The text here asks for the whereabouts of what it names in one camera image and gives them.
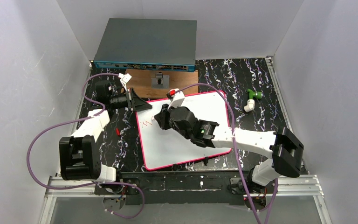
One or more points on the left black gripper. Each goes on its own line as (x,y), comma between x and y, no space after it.
(130,99)

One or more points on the aluminium frame rail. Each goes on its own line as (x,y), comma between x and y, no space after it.
(269,62)

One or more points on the grey blue network switch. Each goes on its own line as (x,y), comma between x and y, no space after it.
(148,44)

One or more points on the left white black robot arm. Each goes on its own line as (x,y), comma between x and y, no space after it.
(79,153)

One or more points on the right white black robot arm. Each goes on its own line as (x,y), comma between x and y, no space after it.
(283,150)

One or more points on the brown wooden board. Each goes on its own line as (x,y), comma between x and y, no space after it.
(141,82)

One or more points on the white pipe elbow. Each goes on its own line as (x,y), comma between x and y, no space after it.
(249,106)

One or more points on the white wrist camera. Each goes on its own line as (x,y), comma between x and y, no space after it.
(124,79)
(176,98)

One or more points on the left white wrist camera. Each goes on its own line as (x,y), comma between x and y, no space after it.
(124,79)

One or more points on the pink framed whiteboard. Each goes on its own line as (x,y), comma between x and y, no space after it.
(164,148)

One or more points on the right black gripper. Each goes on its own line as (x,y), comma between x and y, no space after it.
(162,119)

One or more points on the small grey metal bracket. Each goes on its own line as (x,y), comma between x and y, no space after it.
(160,81)

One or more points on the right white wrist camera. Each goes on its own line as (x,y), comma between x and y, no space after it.
(176,98)

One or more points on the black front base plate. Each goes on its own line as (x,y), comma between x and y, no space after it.
(188,187)

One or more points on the red marker cap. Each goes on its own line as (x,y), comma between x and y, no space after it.
(118,132)

